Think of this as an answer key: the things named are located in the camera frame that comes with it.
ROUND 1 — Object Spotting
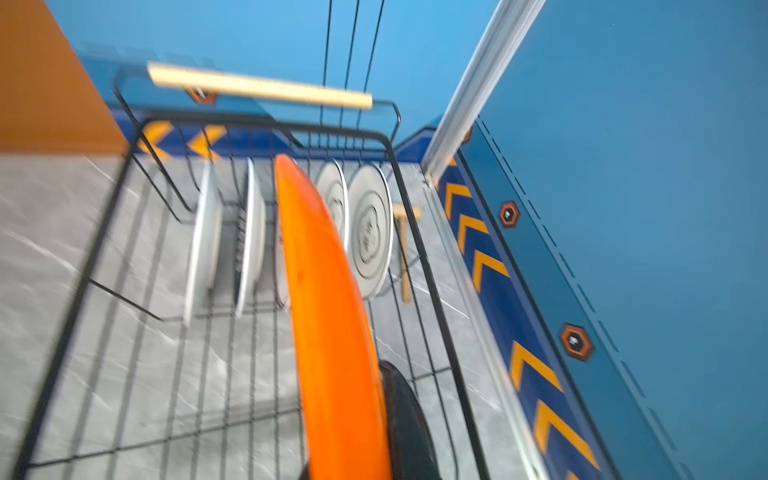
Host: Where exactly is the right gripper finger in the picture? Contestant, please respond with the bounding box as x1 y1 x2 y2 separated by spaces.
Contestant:
379 360 440 479

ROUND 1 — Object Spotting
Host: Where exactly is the orange plate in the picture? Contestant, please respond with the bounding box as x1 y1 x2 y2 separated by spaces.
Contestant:
275 154 392 479

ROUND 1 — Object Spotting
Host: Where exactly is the black wire dish rack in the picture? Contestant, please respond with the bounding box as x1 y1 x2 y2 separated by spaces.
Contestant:
11 62 492 480

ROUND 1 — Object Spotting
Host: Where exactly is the white plate row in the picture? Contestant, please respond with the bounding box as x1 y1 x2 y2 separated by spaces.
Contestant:
315 160 350 250
182 162 224 326
274 218 290 310
235 158 266 318
348 163 394 299

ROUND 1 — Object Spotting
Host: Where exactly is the wooden mallet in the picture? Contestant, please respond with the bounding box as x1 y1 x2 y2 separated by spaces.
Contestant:
393 204 412 303

